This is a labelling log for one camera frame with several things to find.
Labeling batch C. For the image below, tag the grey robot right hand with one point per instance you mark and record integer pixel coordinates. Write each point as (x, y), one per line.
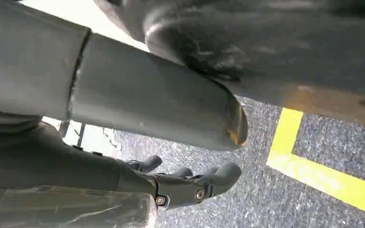
(144, 104)

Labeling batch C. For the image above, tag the ribbed grey right arm sleeve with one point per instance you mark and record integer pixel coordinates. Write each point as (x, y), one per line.
(6, 121)

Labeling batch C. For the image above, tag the yellow floor tape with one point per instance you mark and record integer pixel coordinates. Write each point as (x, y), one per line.
(284, 135)

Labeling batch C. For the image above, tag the black robot leg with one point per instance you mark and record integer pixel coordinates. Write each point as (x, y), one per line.
(280, 47)

